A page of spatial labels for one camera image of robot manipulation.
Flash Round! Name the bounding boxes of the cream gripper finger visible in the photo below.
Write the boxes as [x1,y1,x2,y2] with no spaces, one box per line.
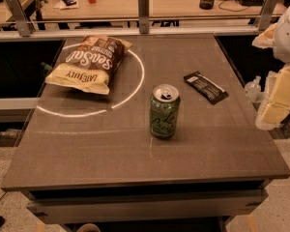
[255,64,290,131]
[252,23,276,49]

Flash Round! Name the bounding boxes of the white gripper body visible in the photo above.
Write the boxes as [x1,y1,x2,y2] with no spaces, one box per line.
[273,6,290,63]

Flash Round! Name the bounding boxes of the black rxbar chocolate wrapper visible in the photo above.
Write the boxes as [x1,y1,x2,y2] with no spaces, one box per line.
[184,72,229,105]

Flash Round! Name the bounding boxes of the brown sea salt chip bag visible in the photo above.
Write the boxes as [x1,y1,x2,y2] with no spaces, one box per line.
[45,36,131,95]

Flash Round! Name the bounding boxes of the clear plastic bottle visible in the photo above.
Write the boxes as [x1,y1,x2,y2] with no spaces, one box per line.
[245,75,261,102]

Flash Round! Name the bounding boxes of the black mesh pen cup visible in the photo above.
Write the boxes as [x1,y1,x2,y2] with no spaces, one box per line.
[199,0,215,10]

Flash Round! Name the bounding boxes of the green soda can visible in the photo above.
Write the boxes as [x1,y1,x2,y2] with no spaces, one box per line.
[150,84,181,138]

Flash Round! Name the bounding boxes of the table drawer front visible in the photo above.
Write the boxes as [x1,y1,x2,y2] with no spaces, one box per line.
[27,188,268,224]

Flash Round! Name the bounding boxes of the right metal rail bracket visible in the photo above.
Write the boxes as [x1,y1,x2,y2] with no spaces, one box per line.
[257,0,278,31]

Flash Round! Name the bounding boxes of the metal rail bracket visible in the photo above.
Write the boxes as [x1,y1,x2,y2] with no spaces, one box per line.
[138,0,149,34]
[257,0,278,31]
[5,0,33,37]

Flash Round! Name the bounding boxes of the middle metal rail bracket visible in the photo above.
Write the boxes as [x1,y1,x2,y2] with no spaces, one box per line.
[138,0,149,34]

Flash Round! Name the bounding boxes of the left metal rail bracket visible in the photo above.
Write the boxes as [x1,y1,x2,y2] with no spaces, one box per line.
[5,0,33,37]

